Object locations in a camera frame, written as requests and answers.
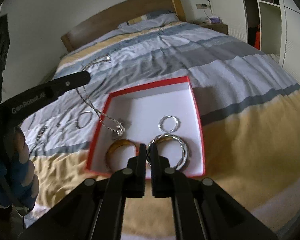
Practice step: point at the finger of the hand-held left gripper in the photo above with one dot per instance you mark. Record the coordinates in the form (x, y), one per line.
(52, 90)

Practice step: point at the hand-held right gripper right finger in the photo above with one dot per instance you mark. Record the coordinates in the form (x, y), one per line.
(156, 170)

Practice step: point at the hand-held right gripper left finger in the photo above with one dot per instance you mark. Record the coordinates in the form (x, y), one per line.
(140, 165)

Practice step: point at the amber bangle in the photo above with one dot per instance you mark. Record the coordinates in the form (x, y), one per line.
(112, 150)

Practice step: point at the twisted silver hoop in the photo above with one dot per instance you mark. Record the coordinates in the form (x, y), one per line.
(185, 152)
(169, 117)

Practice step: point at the thin silver bangle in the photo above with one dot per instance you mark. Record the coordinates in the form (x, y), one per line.
(77, 125)

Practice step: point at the red cardboard box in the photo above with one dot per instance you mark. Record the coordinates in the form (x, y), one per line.
(150, 105)

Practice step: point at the person's left hand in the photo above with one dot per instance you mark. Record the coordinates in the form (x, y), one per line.
(20, 180)

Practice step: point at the wooden headboard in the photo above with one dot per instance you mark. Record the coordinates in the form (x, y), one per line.
(120, 15)

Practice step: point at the grey striped pillow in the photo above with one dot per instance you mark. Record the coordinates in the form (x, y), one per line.
(152, 21)

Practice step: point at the wooden nightstand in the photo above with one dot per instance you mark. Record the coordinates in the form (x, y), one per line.
(217, 28)

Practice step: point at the purple tissue pack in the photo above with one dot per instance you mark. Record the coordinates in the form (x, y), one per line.
(215, 19)

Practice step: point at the orange item in wardrobe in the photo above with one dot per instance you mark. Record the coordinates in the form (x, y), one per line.
(257, 38)

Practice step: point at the white wardrobe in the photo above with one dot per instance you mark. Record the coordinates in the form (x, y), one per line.
(227, 10)

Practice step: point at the wall socket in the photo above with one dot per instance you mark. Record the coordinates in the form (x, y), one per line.
(202, 5)

